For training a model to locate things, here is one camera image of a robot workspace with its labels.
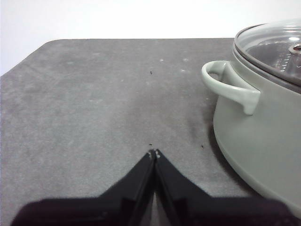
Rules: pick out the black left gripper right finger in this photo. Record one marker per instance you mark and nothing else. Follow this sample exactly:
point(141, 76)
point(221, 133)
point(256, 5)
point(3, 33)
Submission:
point(200, 209)

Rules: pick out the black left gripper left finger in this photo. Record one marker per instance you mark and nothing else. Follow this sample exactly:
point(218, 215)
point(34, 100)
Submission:
point(113, 207)

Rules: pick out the glass lid with green knob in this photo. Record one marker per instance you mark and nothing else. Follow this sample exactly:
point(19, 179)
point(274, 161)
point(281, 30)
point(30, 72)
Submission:
point(270, 40)

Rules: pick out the pale green electric steamer pot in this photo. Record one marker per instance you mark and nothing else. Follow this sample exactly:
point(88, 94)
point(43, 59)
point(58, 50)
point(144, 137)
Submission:
point(258, 141)

